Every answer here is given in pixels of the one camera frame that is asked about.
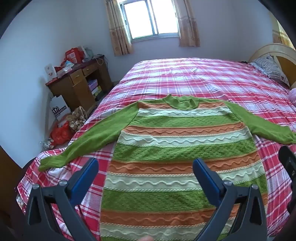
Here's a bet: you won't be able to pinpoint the shiny wrappers on floor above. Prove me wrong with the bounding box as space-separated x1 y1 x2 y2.
40 138 55 149

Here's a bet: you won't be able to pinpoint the white printed box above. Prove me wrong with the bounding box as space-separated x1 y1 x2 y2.
44 64 57 80

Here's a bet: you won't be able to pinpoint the striped pillow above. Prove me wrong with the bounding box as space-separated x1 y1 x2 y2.
252 53 290 87

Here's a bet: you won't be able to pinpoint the red gift box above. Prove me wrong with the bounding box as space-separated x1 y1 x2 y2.
65 47 84 64

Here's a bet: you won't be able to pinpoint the brown wooden door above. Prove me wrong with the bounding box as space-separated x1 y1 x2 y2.
0 147 23 216

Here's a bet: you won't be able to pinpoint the bed with red plaid sheet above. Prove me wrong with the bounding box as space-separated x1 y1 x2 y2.
17 57 296 241

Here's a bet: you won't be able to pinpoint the white printed paper bag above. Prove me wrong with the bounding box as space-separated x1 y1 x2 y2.
49 95 71 121

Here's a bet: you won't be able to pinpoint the beige floral curtain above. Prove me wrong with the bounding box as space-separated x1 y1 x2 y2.
106 0 134 56
179 0 201 48

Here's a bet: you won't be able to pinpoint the cream wooden headboard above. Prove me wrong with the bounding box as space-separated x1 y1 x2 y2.
248 43 296 88

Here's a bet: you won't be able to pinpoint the red plastic bag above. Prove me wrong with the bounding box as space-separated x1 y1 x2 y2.
50 122 73 146

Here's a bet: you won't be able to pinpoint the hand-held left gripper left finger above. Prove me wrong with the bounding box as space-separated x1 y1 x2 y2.
25 158 100 241

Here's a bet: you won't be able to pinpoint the brown wooden desk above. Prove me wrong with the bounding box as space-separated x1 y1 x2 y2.
46 56 113 112

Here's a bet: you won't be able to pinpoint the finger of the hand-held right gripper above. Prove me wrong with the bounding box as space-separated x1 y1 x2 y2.
278 146 296 180

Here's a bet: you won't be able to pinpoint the window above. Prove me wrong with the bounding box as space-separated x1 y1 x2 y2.
119 0 181 42

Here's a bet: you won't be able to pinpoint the gold patterned bag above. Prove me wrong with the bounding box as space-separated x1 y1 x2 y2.
67 106 88 132

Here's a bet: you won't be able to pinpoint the green orange striped knit sweater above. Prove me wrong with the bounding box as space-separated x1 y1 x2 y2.
38 95 296 241

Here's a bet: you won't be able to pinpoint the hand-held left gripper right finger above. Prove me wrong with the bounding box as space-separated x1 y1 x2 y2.
193 158 269 241

